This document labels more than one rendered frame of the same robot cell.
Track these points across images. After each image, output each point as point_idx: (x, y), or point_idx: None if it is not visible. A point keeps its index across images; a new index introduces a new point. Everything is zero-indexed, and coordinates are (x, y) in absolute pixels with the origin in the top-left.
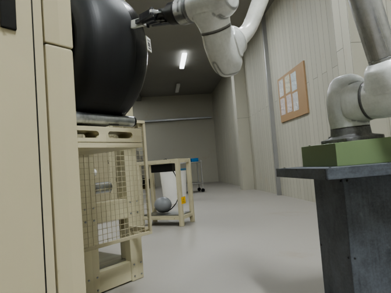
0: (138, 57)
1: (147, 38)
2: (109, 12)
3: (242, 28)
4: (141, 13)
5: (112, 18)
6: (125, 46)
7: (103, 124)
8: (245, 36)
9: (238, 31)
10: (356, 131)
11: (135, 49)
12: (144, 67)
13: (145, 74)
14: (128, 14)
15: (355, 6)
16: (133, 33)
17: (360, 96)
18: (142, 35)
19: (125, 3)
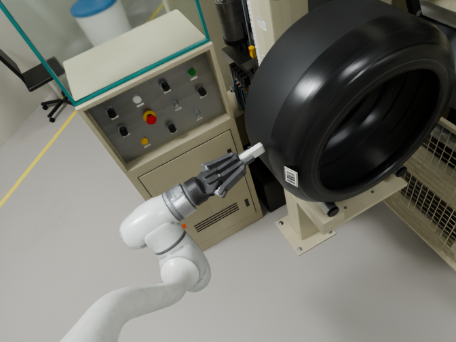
0: (276, 178)
1: (287, 170)
2: (250, 119)
3: (167, 277)
4: (226, 154)
5: (251, 127)
6: (262, 159)
7: None
8: (161, 279)
9: (160, 267)
10: None
11: (271, 169)
12: (287, 189)
13: (307, 196)
14: (271, 130)
15: None
16: (267, 155)
17: None
18: (278, 163)
19: (286, 108)
